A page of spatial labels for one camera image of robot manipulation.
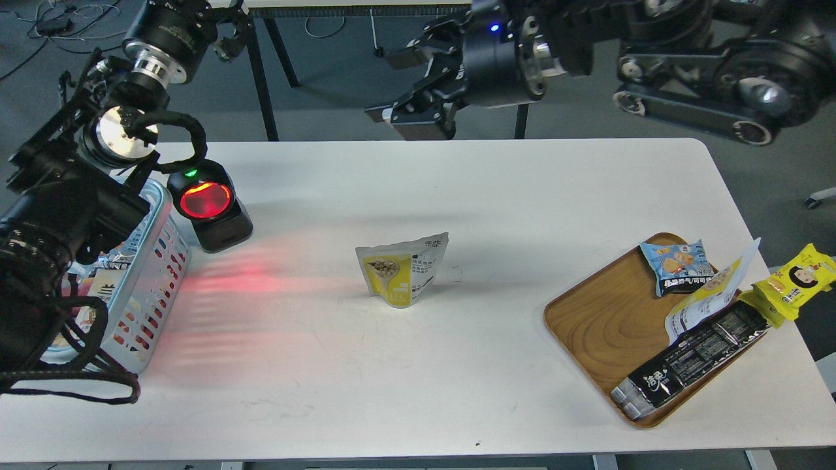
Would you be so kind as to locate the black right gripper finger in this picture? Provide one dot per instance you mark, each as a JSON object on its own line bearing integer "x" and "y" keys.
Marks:
{"x": 411, "y": 56}
{"x": 426, "y": 114}

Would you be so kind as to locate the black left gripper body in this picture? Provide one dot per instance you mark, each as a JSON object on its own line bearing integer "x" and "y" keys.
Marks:
{"x": 168, "y": 39}

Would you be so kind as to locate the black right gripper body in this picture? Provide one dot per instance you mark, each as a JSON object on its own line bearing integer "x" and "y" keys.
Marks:
{"x": 479, "y": 56}

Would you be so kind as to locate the yellow silver nut snack pouch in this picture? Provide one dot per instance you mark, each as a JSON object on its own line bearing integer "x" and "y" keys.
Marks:
{"x": 398, "y": 273}

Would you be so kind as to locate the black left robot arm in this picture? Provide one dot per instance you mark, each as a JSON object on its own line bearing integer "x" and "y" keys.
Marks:
{"x": 79, "y": 179}

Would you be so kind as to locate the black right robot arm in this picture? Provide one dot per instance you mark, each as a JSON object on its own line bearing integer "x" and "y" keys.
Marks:
{"x": 743, "y": 70}

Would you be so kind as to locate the light blue plastic basket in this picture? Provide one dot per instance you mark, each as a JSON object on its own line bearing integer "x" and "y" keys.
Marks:
{"x": 144, "y": 298}

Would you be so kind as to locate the snack packets inside basket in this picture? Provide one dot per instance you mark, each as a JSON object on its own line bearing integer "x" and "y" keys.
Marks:
{"x": 99, "y": 279}

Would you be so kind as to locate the blue biscuit snack packet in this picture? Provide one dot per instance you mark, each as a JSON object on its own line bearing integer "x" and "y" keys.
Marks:
{"x": 679, "y": 269}

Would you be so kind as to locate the yellow white snack pouch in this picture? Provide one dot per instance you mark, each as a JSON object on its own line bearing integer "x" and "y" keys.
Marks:
{"x": 717, "y": 293}

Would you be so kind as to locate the black long snack package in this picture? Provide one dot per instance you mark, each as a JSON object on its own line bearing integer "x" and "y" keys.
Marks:
{"x": 689, "y": 359}

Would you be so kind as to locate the yellow cartoon snack packet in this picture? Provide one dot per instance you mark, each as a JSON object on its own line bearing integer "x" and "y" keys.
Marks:
{"x": 779, "y": 297}

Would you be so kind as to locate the black barcode scanner red window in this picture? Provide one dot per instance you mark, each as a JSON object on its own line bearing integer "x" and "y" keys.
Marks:
{"x": 206, "y": 196}

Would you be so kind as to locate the wooden serving tray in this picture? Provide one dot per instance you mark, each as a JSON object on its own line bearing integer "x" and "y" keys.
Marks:
{"x": 613, "y": 322}

